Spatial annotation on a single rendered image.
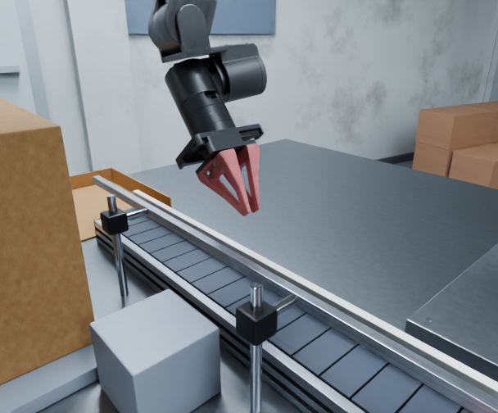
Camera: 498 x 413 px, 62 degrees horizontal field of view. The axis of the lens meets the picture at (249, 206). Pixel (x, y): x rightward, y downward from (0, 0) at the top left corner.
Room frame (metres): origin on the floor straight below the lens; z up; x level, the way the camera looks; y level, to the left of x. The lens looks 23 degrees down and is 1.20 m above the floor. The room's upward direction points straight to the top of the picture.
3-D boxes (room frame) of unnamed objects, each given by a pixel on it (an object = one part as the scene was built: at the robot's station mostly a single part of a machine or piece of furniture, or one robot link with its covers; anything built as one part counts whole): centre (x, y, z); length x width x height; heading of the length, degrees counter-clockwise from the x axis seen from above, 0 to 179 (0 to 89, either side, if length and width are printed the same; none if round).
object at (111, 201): (0.55, 0.18, 0.91); 0.07 x 0.03 x 0.17; 132
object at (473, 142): (3.30, -1.98, 0.32); 1.10 x 0.78 x 0.65; 113
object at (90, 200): (0.88, 0.37, 0.85); 0.30 x 0.26 x 0.04; 42
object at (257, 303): (0.33, -0.02, 0.91); 0.07 x 0.03 x 0.17; 132
